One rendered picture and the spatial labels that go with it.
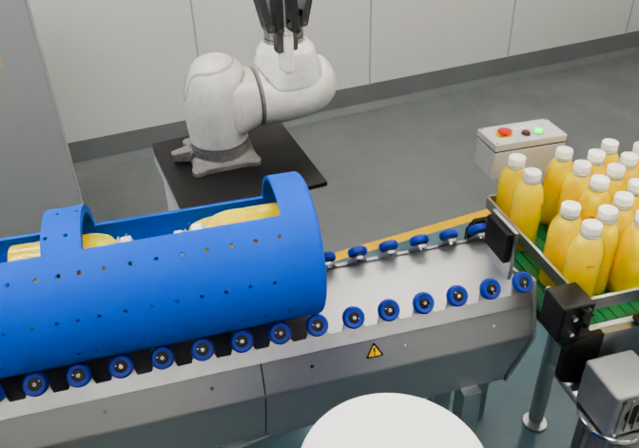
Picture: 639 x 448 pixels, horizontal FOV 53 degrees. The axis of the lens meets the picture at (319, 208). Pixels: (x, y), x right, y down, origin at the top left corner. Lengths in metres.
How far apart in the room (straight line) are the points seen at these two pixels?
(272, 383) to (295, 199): 0.38
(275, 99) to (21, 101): 1.19
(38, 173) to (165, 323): 1.61
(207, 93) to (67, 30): 2.29
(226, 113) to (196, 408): 0.70
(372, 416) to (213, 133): 0.87
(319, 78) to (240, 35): 2.36
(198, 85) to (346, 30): 2.74
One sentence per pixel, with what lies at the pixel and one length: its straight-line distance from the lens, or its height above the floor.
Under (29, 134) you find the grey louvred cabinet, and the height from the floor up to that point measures 0.80.
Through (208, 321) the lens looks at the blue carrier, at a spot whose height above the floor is 1.06.
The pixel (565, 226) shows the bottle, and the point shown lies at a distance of 1.43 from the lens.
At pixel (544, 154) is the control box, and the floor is 1.05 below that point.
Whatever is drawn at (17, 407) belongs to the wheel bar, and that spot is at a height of 0.93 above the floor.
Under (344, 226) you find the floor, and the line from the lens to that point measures 3.22.
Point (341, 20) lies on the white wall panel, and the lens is 4.23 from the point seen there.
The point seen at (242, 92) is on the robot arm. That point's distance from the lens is 1.60.
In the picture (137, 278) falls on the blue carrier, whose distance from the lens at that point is 1.12.
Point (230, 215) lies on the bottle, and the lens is 1.19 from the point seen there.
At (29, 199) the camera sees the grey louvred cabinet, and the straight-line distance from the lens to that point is 2.74.
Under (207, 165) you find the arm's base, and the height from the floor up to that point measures 1.04.
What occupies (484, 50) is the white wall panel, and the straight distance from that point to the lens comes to 4.92.
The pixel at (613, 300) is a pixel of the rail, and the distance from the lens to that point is 1.44.
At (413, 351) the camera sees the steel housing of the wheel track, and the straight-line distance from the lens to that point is 1.37.
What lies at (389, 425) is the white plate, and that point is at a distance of 1.03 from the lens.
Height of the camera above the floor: 1.84
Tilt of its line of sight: 33 degrees down
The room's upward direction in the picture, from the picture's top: 2 degrees counter-clockwise
